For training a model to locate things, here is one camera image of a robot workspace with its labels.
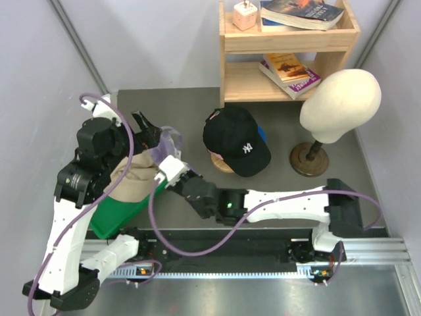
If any wooden hat stand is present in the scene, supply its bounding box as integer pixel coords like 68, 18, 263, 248
210, 153, 234, 173

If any orange cover book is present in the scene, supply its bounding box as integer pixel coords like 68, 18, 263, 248
263, 53, 310, 86

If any blue baseball cap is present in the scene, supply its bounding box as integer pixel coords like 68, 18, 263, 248
258, 126, 267, 142

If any purple white book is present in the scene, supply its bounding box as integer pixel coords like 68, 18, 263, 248
259, 61, 322, 100

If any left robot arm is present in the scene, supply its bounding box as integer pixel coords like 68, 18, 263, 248
22, 111, 161, 315

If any lavender cap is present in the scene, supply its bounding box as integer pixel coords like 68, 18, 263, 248
149, 126, 182, 166

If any dark cover book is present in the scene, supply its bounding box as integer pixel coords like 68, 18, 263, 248
260, 0, 345, 30

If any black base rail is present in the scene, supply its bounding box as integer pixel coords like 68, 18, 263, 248
120, 228, 337, 274

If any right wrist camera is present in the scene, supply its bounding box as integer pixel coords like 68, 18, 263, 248
154, 155, 190, 186

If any pink power cube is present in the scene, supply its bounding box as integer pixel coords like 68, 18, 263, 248
233, 0, 258, 31

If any blue book under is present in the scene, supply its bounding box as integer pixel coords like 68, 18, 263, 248
260, 18, 300, 32

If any dark mannequin stand base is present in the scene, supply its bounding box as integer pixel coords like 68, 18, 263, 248
289, 141, 329, 177

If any white mannequin head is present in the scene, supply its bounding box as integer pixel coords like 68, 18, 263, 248
299, 68, 382, 144

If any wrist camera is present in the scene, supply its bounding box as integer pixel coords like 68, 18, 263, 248
81, 100, 122, 126
154, 155, 190, 186

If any light pink baseball cap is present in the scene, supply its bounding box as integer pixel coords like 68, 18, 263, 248
203, 109, 224, 160

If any green plastic tray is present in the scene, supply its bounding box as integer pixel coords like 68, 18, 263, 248
89, 195, 149, 239

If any black hat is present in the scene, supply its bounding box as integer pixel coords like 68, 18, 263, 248
217, 106, 272, 178

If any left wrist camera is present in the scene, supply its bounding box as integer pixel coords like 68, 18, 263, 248
81, 100, 122, 126

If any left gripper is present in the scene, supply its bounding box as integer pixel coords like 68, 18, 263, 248
102, 109, 161, 172

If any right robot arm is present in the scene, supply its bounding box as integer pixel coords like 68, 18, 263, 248
154, 166, 360, 261

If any wooden shelf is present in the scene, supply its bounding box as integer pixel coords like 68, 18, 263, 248
218, 1, 360, 107

